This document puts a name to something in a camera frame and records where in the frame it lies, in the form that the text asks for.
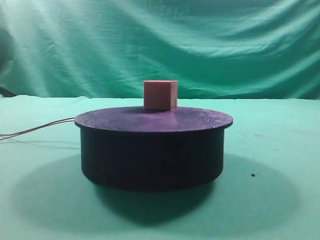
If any dark purple round turntable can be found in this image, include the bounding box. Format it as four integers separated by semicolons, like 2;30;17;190
74;106;233;192

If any pink cube block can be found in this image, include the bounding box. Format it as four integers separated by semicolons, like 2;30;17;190
143;80;178;111

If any green backdrop cloth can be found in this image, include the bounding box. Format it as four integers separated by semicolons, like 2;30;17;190
0;0;320;99

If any black wire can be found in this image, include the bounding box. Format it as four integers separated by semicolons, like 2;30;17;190
0;119;76;141

